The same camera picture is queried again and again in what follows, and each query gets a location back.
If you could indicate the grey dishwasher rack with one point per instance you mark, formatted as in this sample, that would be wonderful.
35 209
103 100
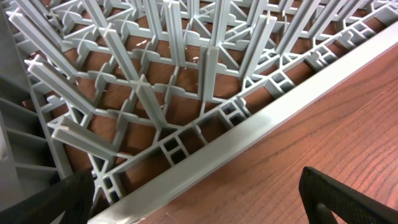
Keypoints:
198 111

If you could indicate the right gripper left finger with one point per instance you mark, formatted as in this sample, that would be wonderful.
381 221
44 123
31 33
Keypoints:
71 198

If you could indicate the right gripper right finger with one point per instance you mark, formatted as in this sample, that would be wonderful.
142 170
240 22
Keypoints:
324 198

